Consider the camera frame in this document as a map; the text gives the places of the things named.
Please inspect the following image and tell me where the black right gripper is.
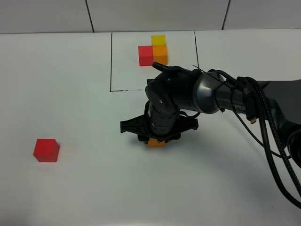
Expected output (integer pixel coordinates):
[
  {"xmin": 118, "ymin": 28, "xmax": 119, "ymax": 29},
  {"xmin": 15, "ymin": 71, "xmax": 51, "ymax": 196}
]
[{"xmin": 120, "ymin": 101, "xmax": 198, "ymax": 144}]

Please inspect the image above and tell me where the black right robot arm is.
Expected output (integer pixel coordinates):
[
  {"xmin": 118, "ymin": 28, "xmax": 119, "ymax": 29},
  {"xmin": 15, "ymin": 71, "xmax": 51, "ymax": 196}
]
[{"xmin": 120, "ymin": 62, "xmax": 301, "ymax": 164}]

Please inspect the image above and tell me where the orange template cube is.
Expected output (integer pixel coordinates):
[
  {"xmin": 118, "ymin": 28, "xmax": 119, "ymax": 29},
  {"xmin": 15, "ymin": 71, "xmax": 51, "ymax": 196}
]
[{"xmin": 152, "ymin": 45, "xmax": 168, "ymax": 65}]

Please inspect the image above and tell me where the red template cube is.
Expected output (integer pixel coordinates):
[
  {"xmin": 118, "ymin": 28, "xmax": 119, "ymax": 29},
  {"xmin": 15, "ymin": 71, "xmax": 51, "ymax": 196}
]
[{"xmin": 138, "ymin": 46, "xmax": 153, "ymax": 66}]

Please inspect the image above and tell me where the yellow template cube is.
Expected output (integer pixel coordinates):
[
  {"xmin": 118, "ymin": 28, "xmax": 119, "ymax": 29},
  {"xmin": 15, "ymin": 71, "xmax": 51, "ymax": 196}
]
[{"xmin": 151, "ymin": 35, "xmax": 166, "ymax": 46}]

